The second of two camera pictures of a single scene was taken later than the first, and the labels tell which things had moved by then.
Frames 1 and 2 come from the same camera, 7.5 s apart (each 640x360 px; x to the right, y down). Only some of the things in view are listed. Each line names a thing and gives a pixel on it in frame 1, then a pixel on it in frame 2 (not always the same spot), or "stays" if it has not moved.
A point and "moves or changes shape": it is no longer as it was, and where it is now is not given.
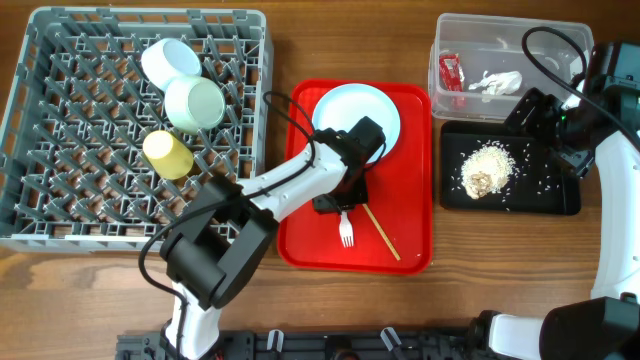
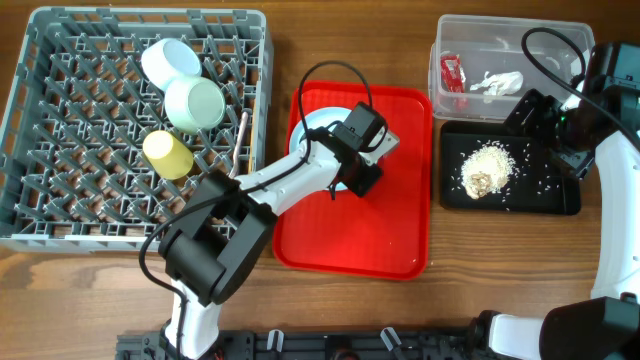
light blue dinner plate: [344, 106] moves or changes shape
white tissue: [499, 83] stays
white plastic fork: [346, 229] -> [234, 166]
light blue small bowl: [166, 58] stays
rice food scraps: [487, 168] stays
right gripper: [548, 107] stays
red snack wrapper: [452, 72] stays
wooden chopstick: [381, 230] -> [251, 149]
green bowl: [194, 104] stays
